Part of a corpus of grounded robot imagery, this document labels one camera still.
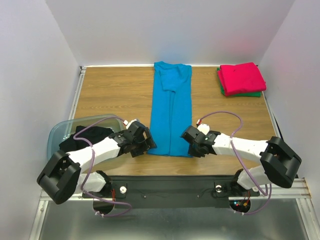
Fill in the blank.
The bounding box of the aluminium frame rail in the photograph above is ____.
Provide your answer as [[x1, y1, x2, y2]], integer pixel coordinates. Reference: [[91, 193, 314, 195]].
[[29, 66, 87, 240]]

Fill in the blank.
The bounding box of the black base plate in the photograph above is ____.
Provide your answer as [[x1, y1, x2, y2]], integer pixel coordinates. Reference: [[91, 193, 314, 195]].
[[95, 175, 260, 209]]

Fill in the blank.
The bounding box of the folded green t shirt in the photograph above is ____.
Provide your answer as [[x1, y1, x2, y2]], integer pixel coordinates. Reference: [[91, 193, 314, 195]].
[[219, 82, 262, 98]]

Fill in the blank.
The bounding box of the clear plastic bin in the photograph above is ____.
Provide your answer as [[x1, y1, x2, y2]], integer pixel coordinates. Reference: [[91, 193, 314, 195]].
[[46, 114, 125, 161]]

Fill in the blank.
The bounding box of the black t shirt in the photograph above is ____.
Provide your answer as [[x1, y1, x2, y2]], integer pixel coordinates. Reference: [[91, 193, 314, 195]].
[[59, 126, 114, 153]]

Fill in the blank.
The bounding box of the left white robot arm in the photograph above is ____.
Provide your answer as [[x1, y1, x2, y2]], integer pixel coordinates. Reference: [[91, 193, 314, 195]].
[[36, 120, 157, 205]]

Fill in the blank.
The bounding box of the folded red t shirt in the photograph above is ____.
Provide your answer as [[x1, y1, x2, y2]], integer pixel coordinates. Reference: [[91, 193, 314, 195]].
[[217, 62, 267, 97]]

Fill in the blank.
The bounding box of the blue t shirt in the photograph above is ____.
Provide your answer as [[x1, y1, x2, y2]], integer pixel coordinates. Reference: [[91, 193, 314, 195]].
[[147, 61, 192, 158]]

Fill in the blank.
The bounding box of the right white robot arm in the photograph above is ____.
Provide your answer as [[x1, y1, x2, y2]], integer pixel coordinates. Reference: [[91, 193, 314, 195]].
[[181, 124, 302, 195]]

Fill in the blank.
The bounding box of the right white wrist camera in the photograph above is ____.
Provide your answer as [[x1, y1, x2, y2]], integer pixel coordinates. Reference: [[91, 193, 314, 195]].
[[196, 119, 210, 135]]

